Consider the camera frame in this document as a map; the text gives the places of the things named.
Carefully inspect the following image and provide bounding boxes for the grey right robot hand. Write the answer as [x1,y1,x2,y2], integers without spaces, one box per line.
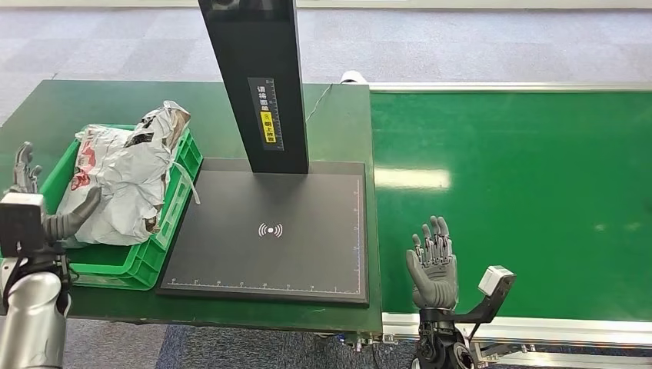
[405,215,460,311]

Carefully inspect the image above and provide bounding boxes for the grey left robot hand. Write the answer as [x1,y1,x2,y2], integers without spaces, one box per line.
[11,141,101,244]

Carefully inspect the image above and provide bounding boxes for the grey plastic mailer package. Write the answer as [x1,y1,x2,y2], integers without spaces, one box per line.
[55,100,201,248]

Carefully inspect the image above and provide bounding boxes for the green plastic basket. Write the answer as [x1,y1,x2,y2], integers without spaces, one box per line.
[37,123,205,292]

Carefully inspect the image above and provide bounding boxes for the green conveyor belt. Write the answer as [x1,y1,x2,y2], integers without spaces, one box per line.
[369,90,652,324]

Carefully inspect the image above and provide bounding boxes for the yellow and white column label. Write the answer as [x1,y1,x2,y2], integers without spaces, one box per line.
[247,76,284,151]

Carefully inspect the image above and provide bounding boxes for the black scanner column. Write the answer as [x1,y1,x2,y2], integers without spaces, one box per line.
[197,0,311,175]

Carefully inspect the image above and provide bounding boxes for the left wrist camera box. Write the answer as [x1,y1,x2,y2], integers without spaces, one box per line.
[0,192,47,259]

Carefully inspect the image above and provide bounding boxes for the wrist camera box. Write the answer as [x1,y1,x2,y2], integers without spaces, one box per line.
[0,192,47,259]
[455,265,517,325]

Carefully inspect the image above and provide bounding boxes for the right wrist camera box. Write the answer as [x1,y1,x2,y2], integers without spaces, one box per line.
[455,265,517,325]

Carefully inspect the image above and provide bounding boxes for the aluminium conveyor frame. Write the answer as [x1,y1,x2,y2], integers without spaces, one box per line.
[369,81,652,369]

